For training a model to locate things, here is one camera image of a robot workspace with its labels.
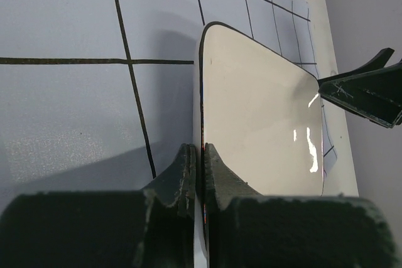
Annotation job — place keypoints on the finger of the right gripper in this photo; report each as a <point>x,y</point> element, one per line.
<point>377,62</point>
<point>374,95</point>

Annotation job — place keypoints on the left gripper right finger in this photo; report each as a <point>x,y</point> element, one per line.
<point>246,229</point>

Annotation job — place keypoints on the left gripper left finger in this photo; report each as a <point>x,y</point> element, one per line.
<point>151,227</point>

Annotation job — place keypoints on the white rectangular plate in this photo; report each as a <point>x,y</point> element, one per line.
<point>261,112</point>

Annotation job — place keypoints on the blue checkered cloth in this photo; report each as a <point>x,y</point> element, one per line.
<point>99,94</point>

